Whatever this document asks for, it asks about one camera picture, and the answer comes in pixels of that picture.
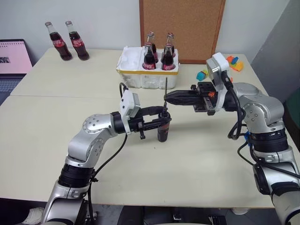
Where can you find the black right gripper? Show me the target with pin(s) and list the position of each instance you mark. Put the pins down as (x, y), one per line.
(208, 103)

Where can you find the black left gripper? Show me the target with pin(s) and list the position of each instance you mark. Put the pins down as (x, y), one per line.
(138, 126)

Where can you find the thin black rod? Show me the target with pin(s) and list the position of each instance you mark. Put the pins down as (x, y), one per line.
(166, 84)

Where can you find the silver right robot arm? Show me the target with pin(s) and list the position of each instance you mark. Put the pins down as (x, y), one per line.
(257, 103)

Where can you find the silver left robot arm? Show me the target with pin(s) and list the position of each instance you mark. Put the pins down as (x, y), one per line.
(93, 124)

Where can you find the teal orange green brick stack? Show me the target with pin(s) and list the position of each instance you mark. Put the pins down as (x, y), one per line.
(202, 75)

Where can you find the glass cola bottle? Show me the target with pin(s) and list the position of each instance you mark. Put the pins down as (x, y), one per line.
(152, 38)
(171, 39)
(167, 61)
(149, 59)
(59, 44)
(78, 43)

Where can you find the white foam bottle box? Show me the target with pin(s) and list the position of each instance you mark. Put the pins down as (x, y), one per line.
(131, 77)

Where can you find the multicolour toy brick assembly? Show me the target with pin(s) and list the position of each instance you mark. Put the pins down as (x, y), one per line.
(235, 64)

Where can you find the wood framed cork board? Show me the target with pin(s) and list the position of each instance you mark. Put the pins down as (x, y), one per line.
(182, 28)

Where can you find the dark green panel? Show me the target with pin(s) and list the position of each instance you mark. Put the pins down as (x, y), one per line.
(293, 110)

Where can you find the open laptop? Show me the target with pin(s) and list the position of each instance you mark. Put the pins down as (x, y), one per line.
(12, 58)

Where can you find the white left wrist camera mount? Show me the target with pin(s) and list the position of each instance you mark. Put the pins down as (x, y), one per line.
(130, 105)

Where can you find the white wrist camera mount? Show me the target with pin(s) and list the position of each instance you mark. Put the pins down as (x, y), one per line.
(130, 105)
(219, 68)

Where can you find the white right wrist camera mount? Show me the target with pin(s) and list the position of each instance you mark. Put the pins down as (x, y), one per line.
(219, 68)

